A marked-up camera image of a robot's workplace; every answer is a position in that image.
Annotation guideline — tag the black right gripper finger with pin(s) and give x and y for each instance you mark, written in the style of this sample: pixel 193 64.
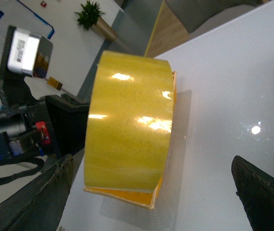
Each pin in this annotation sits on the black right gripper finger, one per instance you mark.
pixel 255 188

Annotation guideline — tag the other arm gripper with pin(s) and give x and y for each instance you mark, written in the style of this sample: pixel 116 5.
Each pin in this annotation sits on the other arm gripper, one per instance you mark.
pixel 51 125

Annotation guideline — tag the yellow packing tape roll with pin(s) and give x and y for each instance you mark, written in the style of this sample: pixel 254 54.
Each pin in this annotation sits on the yellow packing tape roll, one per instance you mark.
pixel 129 128

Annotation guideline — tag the potted green plant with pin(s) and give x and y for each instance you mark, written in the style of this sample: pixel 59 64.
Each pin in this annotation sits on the potted green plant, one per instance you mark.
pixel 90 18

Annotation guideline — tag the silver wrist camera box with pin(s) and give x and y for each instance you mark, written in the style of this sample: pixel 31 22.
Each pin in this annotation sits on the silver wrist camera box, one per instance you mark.
pixel 29 54

